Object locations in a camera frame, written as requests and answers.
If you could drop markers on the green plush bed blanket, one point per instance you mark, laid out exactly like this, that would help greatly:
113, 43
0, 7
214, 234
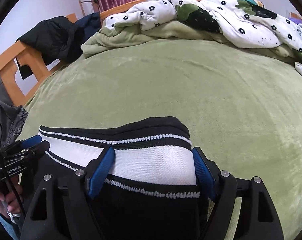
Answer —
244, 109

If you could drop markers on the white floral comforter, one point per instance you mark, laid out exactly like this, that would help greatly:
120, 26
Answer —
243, 23

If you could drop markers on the person's left hand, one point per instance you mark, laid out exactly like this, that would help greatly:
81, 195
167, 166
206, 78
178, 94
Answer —
8, 204

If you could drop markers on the wooden coat rack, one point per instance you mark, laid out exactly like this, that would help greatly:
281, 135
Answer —
89, 6

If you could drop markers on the navy blue garment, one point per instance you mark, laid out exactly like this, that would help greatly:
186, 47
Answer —
90, 24

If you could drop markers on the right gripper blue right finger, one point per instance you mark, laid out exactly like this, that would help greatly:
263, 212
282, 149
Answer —
206, 172

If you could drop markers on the black jacket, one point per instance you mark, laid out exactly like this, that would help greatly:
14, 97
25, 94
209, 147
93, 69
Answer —
55, 38

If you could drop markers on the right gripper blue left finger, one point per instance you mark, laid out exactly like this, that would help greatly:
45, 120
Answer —
97, 171

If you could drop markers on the black pants with white stripe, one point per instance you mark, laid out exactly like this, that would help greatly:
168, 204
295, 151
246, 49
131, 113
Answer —
151, 191

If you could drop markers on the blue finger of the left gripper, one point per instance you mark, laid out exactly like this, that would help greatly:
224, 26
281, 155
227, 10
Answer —
31, 142
39, 149

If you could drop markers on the grey denim jeans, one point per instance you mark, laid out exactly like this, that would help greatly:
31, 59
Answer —
12, 118

